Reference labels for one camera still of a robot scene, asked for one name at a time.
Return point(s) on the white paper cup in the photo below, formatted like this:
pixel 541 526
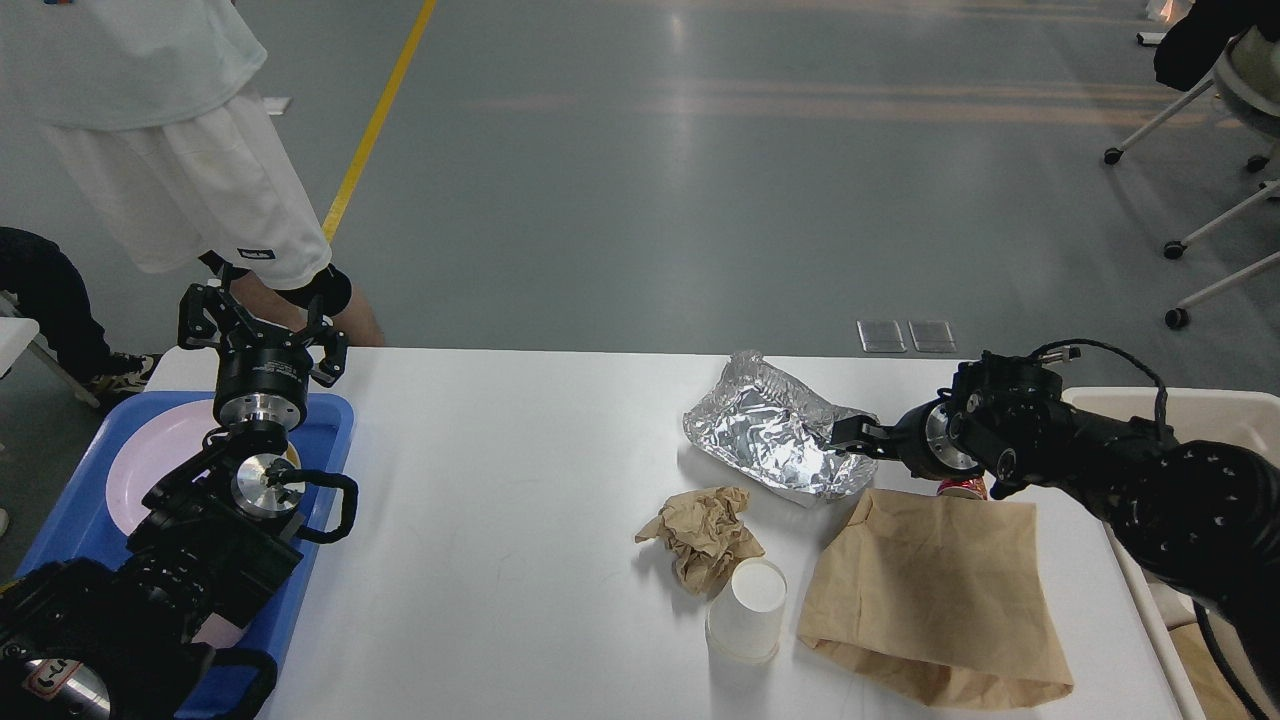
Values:
pixel 744 621

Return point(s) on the pink plate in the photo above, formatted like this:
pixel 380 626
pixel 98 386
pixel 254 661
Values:
pixel 172 430

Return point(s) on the brown paper in bin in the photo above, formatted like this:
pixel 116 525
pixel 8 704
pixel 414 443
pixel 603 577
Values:
pixel 1215 696

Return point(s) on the person in dark trousers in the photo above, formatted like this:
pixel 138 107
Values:
pixel 49 289

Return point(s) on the pink mug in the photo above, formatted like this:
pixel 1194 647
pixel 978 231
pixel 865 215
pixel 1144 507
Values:
pixel 220 632

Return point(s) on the small white side table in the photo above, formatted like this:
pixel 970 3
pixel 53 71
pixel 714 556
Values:
pixel 19 335

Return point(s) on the aluminium foil tray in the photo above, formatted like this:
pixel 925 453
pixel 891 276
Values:
pixel 773 428

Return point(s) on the metal floor plates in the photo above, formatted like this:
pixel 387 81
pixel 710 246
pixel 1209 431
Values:
pixel 888 337

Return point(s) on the crushed red can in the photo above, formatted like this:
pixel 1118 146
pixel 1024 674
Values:
pixel 969 487

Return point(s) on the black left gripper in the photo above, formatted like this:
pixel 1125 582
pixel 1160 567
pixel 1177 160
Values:
pixel 257 384

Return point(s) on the blue plastic tray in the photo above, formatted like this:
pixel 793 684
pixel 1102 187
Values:
pixel 80 526

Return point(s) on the yellow plate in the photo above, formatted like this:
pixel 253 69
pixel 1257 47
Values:
pixel 292 456

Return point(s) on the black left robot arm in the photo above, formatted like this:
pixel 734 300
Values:
pixel 82 641

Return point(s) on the brown paper bag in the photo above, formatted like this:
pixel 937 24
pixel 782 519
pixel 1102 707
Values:
pixel 939 599

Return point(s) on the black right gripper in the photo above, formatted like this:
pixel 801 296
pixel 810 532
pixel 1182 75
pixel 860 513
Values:
pixel 919 440

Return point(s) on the person in white shorts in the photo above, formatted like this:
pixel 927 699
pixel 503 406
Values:
pixel 151 108

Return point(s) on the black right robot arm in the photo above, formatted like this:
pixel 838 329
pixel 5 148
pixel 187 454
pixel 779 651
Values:
pixel 1201 516

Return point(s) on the crumpled brown paper ball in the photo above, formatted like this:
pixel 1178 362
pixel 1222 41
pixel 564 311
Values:
pixel 705 532

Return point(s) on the beige plastic bin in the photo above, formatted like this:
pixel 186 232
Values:
pixel 1242 418

